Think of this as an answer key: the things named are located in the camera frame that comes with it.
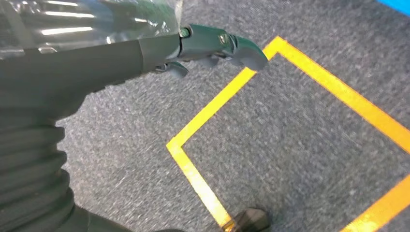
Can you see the yellow floor tape square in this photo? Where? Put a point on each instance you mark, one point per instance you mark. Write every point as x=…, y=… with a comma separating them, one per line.
x=208, y=110

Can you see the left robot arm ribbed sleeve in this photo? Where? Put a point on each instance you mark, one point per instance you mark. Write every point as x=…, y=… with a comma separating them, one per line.
x=29, y=166

